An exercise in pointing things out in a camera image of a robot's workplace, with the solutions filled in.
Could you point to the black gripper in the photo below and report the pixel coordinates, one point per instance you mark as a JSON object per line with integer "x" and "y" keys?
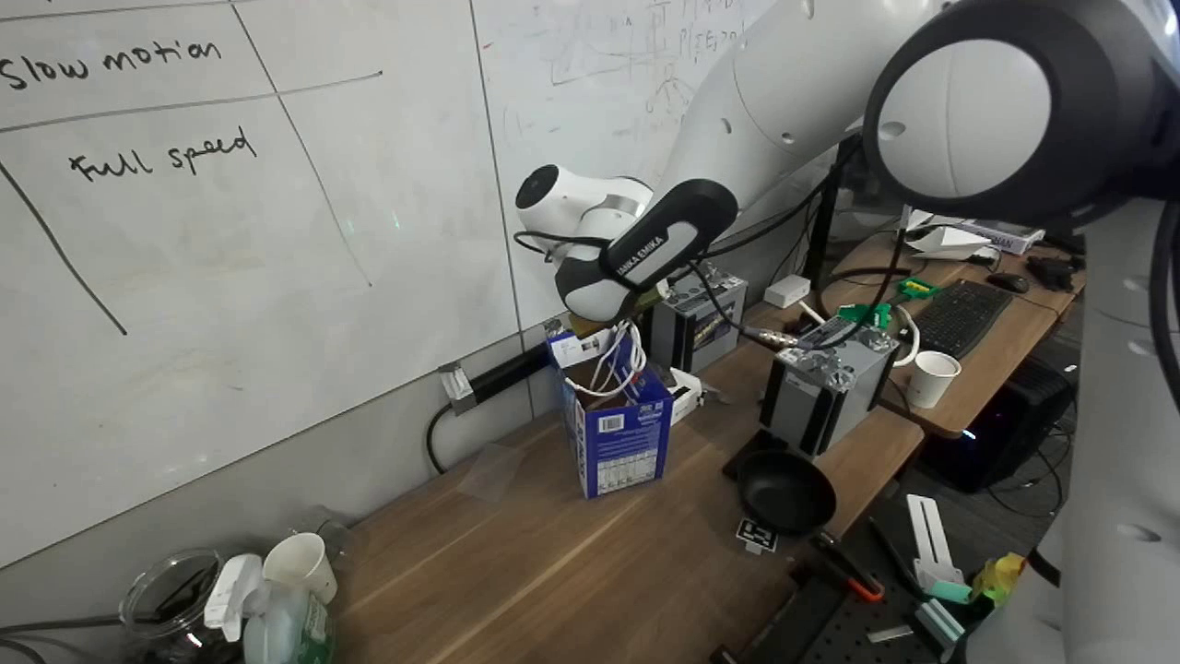
{"x": 676, "y": 228}

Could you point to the blue cardboard box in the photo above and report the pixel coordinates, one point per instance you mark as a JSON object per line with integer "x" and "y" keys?
{"x": 614, "y": 402}

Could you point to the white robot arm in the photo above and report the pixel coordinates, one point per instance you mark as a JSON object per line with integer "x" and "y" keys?
{"x": 1041, "y": 113}

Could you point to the small white product box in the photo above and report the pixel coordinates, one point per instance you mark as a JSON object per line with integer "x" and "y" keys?
{"x": 684, "y": 393}

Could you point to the black power strip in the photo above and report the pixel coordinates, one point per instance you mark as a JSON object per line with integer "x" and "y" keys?
{"x": 475, "y": 389}

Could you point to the grey battery with Dominator label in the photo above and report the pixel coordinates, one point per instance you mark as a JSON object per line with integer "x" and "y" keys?
{"x": 699, "y": 323}

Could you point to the black frying pan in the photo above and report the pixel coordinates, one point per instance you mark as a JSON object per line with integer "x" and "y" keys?
{"x": 778, "y": 489}

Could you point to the white paper cup far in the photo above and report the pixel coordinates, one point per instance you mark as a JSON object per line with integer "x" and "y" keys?
{"x": 930, "y": 377}

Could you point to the white paper cup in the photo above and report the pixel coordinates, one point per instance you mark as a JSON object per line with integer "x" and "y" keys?
{"x": 303, "y": 562}
{"x": 930, "y": 377}

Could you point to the black keyboard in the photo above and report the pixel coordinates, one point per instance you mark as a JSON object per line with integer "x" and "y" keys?
{"x": 960, "y": 314}

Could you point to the clear glass jar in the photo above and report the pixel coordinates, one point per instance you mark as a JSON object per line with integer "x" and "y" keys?
{"x": 167, "y": 595}

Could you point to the grey battery near camera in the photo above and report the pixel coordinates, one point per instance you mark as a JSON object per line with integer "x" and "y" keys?
{"x": 827, "y": 386}

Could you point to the black clamp orange handle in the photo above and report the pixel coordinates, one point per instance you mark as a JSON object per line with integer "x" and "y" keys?
{"x": 853, "y": 571}

